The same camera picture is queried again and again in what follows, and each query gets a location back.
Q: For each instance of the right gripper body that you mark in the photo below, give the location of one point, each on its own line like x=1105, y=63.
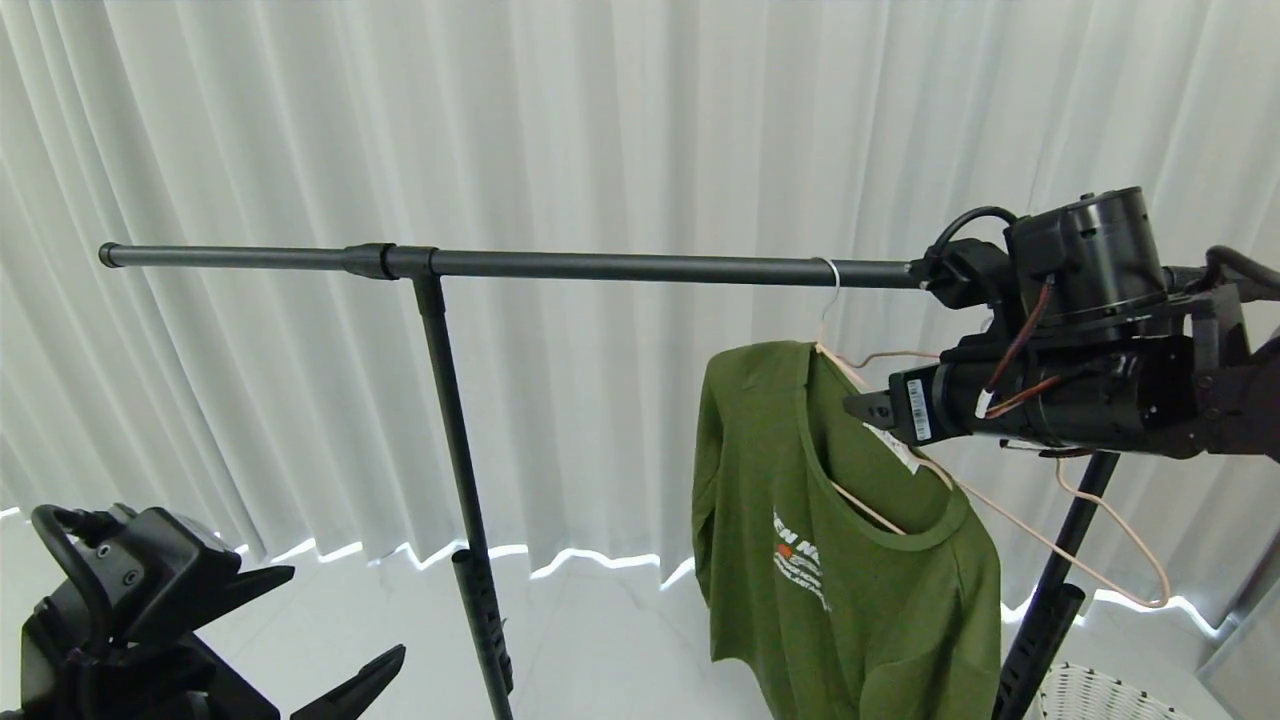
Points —
x=1100, y=400

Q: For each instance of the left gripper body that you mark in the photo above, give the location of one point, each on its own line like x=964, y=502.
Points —
x=130, y=685

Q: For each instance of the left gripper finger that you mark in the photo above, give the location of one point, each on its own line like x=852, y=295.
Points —
x=250, y=588
x=345, y=695

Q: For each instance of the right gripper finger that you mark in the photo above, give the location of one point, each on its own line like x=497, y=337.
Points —
x=875, y=408

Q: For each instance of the pink clothes hanger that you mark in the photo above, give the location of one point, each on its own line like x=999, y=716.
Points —
x=1010, y=517
x=845, y=367

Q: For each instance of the green long-sleeved shirt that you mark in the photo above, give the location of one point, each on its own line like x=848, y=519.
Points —
x=860, y=620

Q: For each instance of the white laundry basket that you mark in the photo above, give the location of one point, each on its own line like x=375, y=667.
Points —
x=1100, y=700

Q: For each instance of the black clothes rack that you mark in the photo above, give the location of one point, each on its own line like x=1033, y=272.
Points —
x=600, y=266

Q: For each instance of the white curtain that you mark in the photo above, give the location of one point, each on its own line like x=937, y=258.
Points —
x=600, y=120

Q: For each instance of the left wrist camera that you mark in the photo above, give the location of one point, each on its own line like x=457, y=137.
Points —
x=170, y=570

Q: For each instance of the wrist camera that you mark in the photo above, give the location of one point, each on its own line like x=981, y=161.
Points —
x=170, y=570
x=965, y=275

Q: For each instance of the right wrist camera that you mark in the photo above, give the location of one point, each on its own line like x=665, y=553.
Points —
x=965, y=275

